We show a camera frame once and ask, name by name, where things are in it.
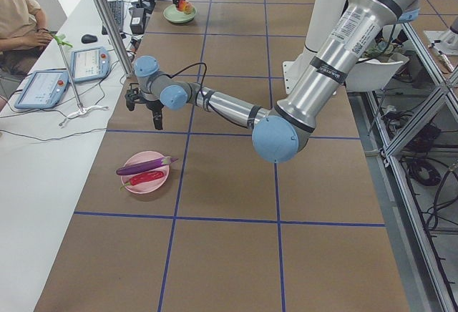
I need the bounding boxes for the green plate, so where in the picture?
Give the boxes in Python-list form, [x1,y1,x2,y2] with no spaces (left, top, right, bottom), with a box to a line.
[163,4,197,24]

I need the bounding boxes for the seated person beige shirt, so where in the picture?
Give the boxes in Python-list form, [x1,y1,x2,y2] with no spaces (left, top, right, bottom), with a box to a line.
[1,0,54,76]

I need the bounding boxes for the aluminium frame post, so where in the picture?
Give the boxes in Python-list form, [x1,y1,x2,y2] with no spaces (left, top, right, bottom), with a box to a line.
[93,0,133,78]

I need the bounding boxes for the white plastic bin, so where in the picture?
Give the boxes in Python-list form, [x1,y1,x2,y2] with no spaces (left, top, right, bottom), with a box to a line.
[346,53,409,92]

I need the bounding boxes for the black computer mouse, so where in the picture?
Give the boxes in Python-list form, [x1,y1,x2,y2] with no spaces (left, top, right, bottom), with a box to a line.
[81,34,98,44]

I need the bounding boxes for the far blue teach pendant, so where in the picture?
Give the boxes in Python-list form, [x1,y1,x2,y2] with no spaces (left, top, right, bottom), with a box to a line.
[70,47,110,83]

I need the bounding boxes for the red chili pepper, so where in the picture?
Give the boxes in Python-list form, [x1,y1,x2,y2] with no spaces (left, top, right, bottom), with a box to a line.
[122,170,165,191]

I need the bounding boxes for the red pomegranate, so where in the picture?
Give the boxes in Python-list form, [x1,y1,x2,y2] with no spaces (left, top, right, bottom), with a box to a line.
[177,0,194,14]

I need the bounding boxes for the black keyboard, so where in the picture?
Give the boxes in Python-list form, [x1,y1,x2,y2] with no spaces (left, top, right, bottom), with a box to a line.
[107,0,125,32]

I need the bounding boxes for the black power adapter box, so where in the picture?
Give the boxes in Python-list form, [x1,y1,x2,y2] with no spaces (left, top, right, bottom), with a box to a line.
[130,8,146,35]

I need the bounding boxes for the thin metal stand rod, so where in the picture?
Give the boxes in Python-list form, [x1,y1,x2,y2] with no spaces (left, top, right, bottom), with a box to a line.
[53,34,109,126]

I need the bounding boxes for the purple eggplant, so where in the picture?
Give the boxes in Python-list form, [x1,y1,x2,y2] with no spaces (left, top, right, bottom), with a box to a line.
[116,156,178,176]

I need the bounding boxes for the pink plate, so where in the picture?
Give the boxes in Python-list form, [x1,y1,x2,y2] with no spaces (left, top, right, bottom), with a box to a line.
[125,150,170,194]

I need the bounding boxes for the near blue teach pendant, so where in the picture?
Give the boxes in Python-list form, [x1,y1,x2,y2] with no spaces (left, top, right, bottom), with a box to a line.
[14,70,69,109]

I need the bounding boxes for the aluminium frame rack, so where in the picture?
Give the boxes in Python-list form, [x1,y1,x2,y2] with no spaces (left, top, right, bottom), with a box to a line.
[367,24,457,311]

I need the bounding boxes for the blue teach pendant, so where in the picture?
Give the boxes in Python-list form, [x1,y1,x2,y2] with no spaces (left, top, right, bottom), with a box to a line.
[14,70,69,109]
[70,47,110,83]

